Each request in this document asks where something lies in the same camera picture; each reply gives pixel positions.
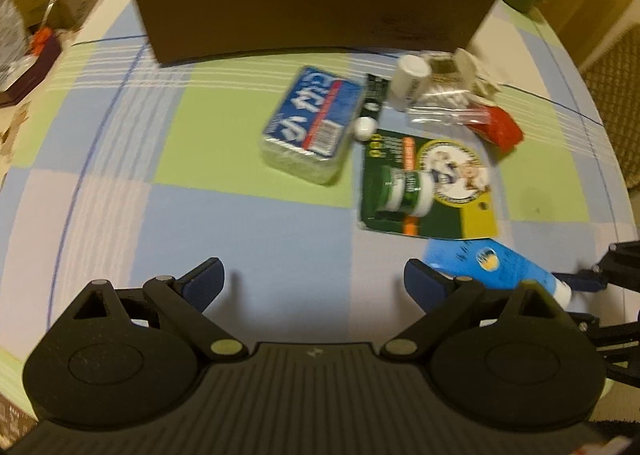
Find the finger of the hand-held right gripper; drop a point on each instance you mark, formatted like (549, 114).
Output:
(585, 280)
(620, 335)

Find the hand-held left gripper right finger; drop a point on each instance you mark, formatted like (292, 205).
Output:
(425, 285)

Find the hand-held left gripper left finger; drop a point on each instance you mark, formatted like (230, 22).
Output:
(202, 285)

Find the blue cream tube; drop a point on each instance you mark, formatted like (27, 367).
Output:
(490, 262)

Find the green blister card with jar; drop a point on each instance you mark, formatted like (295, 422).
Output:
(450, 205)

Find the red candy packet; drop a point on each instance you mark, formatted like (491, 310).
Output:
(500, 130)

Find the clear bag of floss picks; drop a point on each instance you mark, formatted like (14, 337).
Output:
(445, 100)

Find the black shaver box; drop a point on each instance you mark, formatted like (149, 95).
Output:
(375, 92)

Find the small white ball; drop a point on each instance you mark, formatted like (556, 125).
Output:
(365, 129)

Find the brown wicker chair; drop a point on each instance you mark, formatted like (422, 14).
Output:
(615, 85)

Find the blue-labelled sponge pack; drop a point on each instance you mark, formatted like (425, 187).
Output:
(310, 115)

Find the white plastic bottle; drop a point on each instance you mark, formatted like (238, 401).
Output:
(407, 80)

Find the dark red box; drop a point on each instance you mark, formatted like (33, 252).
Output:
(30, 67)

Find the white plastic bag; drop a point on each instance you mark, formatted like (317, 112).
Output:
(10, 35)

